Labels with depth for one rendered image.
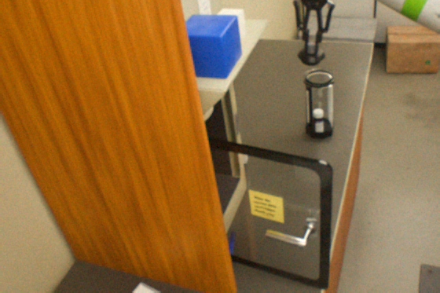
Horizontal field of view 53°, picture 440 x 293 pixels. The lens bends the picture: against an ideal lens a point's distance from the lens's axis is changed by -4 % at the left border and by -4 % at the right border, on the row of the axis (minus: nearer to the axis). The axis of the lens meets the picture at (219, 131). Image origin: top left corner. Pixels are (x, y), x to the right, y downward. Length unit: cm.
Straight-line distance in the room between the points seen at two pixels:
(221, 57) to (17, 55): 40
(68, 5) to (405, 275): 204
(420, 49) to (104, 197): 310
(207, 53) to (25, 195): 63
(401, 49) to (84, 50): 319
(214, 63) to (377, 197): 201
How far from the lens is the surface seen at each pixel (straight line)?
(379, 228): 260
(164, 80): 77
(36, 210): 128
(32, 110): 102
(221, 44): 84
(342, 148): 158
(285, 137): 164
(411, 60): 385
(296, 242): 95
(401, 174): 292
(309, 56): 150
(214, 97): 86
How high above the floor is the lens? 194
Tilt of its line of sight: 36 degrees down
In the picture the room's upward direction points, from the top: 10 degrees counter-clockwise
